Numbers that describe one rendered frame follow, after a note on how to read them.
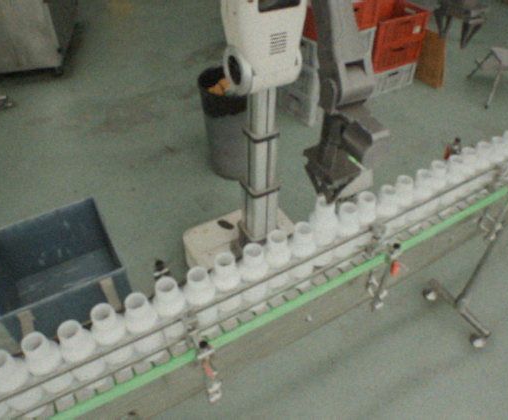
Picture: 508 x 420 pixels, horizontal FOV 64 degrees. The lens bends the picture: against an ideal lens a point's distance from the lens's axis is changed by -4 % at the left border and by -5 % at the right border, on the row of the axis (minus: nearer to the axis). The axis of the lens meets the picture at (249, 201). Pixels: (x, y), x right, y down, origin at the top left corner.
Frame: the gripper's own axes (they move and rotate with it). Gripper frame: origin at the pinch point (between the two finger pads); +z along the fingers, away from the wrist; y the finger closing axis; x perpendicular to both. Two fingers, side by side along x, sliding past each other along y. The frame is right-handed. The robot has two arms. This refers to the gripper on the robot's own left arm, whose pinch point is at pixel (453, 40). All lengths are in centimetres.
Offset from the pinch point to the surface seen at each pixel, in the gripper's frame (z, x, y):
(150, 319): 27, 87, -17
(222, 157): 121, 0, 134
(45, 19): 81, 62, 346
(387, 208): 26.8, 31.1, -16.8
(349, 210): 25.1, 40.2, -14.2
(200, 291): 25, 77, -17
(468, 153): 25.1, -0.6, -13.6
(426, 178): 23.3, 19.3, -16.5
